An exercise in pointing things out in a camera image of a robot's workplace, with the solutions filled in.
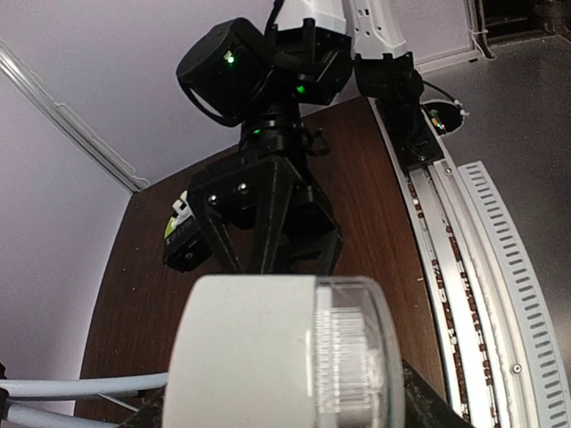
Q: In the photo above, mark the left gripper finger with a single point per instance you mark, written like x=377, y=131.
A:
x=424, y=408

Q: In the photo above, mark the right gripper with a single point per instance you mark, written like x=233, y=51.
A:
x=259, y=210

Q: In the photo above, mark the white metronome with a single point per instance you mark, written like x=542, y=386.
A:
x=285, y=351

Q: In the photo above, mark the light blue music stand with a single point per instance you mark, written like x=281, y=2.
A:
x=17, y=394

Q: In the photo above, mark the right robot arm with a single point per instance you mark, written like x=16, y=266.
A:
x=237, y=75

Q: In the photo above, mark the green plate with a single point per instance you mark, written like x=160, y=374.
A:
x=181, y=211

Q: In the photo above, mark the front aluminium rail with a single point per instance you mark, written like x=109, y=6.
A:
x=501, y=360

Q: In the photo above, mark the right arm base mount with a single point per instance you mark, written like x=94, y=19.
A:
x=414, y=131

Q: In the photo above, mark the right aluminium frame post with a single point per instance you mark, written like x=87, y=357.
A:
x=69, y=123

